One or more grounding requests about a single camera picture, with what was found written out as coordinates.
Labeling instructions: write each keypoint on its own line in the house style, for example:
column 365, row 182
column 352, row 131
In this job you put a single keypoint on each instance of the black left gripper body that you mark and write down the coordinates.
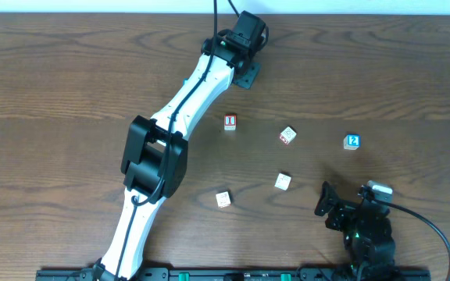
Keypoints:
column 246, row 76

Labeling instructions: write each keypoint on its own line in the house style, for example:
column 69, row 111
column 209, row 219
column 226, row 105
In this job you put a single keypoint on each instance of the blue number 2 block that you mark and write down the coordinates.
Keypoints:
column 352, row 142

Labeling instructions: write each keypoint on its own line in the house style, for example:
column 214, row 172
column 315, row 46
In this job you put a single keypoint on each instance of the red letter I block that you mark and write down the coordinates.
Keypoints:
column 230, row 122

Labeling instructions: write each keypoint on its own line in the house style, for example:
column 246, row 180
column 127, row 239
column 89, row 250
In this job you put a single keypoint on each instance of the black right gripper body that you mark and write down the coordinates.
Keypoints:
column 342, row 211

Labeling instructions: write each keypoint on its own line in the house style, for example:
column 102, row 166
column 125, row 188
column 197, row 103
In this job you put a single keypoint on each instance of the plain wooden block right centre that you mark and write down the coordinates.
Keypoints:
column 283, row 181

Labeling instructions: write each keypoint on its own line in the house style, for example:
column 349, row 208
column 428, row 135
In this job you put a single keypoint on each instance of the red edged tilted wooden block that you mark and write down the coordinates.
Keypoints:
column 287, row 135

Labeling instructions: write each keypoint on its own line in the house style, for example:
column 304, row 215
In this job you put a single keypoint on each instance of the plain wooden block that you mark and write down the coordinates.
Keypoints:
column 283, row 181
column 223, row 199

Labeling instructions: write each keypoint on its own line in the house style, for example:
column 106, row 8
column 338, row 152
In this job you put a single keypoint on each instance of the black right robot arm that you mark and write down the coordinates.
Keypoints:
column 366, row 230

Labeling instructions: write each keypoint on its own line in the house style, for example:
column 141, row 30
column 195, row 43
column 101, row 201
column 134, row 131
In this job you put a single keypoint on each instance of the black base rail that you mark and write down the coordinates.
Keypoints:
column 302, row 274

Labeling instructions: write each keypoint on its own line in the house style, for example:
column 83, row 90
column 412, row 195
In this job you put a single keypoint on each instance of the plain wooden block bottom centre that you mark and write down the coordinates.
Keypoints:
column 223, row 199

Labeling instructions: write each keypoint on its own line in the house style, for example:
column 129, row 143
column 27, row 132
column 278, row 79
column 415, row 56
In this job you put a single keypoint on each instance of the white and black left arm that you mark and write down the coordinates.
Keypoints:
column 155, row 156

